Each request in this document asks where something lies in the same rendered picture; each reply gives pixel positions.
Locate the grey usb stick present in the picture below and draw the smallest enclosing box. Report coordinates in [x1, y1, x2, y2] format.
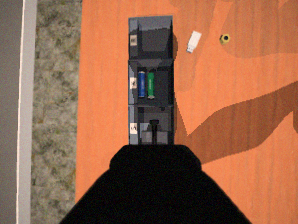
[187, 31, 201, 53]

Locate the brass hex nut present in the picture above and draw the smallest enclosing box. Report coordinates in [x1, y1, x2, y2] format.
[219, 34, 230, 45]

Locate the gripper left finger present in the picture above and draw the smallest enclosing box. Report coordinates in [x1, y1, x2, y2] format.
[141, 125, 153, 144]

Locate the black bolt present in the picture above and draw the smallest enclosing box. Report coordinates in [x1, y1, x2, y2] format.
[150, 120, 159, 143]

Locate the dark grey rack of three bins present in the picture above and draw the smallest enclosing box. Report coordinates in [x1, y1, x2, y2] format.
[128, 15, 174, 144]

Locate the blue aa battery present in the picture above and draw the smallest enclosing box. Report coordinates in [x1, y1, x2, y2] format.
[138, 71, 145, 97]

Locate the green aa battery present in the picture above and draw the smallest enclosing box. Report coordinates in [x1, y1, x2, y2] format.
[147, 73, 155, 99]

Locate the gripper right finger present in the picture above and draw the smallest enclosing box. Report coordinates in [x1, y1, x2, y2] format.
[156, 125, 168, 144]

